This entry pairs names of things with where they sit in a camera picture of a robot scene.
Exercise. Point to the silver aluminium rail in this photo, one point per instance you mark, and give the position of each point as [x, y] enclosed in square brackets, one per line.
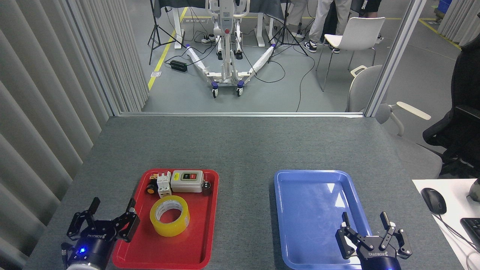
[240, 114]

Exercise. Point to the red plastic tray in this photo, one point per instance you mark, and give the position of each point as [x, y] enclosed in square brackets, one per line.
[198, 225]

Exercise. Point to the white power strip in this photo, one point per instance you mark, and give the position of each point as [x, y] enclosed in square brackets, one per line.
[207, 39]

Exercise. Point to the black computer mouse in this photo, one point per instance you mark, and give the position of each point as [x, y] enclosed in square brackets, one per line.
[434, 200]

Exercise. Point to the person in black shirt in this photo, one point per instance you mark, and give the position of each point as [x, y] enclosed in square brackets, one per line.
[369, 7]

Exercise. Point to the white wheeled stand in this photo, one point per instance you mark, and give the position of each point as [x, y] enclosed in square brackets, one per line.
[226, 56]

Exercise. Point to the yellow tape roll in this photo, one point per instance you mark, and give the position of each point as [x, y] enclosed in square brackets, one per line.
[167, 228]

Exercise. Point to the black yellow push button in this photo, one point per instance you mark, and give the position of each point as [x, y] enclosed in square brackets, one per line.
[151, 189]

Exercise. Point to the grey beige armchair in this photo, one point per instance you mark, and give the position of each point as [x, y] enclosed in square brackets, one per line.
[365, 90]

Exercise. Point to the black power adapter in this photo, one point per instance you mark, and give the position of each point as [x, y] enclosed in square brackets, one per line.
[179, 66]

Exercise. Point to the black office chair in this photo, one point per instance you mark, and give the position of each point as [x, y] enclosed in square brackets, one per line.
[463, 123]

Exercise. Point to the small orange terminal block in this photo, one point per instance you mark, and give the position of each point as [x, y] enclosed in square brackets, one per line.
[153, 176]

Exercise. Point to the black keyboard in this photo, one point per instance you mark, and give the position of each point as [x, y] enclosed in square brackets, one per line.
[472, 230]

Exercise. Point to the person in grey trousers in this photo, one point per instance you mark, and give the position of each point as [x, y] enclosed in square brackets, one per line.
[322, 18]

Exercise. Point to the grey rounded monitor base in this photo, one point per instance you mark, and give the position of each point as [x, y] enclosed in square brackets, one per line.
[475, 191]

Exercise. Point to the blue storage bin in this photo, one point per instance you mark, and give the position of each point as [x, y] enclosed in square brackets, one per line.
[444, 7]

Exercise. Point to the white circuit breaker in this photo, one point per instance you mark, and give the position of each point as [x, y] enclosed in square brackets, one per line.
[164, 185]

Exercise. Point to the white desk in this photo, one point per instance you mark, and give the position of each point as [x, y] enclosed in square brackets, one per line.
[457, 202]

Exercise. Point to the white floor label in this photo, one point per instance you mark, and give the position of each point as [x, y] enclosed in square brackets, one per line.
[155, 74]

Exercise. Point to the black tripod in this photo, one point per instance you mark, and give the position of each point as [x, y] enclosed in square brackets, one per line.
[154, 26]
[285, 26]

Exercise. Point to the silver aluminium post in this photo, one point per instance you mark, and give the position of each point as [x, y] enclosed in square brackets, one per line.
[397, 48]

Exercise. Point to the small black knob switch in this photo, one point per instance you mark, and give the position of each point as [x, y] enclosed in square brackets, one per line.
[206, 185]

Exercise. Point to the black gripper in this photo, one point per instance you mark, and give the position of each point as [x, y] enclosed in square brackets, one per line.
[93, 247]
[377, 260]

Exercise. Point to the blue plastic tray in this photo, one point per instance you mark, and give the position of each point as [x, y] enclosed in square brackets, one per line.
[311, 225]

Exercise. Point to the grey push button switch box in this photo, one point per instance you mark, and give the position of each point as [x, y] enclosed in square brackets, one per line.
[186, 184]

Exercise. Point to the white plastic chair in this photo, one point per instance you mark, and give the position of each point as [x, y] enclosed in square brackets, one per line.
[356, 33]

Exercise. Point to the person in light trousers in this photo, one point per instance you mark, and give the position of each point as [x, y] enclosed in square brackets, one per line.
[296, 15]

